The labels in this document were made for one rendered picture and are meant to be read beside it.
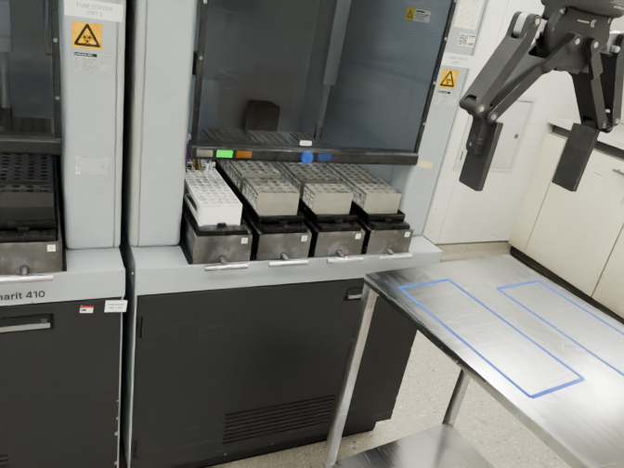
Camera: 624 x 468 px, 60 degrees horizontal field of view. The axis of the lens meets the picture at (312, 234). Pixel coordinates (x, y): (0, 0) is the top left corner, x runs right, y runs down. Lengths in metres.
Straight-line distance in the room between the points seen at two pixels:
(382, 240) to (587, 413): 0.68
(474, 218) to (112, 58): 2.61
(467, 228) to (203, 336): 2.31
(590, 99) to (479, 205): 2.77
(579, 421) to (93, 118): 1.03
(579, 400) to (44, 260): 1.01
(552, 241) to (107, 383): 2.69
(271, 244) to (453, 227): 2.15
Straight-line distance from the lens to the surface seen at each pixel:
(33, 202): 1.23
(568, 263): 3.40
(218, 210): 1.24
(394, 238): 1.45
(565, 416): 0.95
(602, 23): 0.61
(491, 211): 3.47
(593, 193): 3.29
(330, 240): 1.35
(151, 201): 1.26
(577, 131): 0.66
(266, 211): 1.33
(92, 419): 1.47
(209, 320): 1.35
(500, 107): 0.54
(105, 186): 1.24
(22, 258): 1.20
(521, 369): 1.01
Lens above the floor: 1.34
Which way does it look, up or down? 24 degrees down
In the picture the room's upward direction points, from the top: 11 degrees clockwise
